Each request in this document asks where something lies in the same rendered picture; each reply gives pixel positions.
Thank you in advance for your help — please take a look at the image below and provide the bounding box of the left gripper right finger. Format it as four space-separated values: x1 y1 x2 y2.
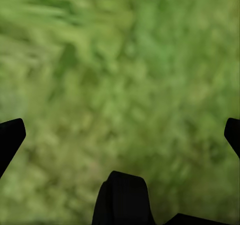
224 117 240 158

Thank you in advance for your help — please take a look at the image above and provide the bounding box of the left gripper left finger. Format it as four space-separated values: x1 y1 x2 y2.
0 118 26 178

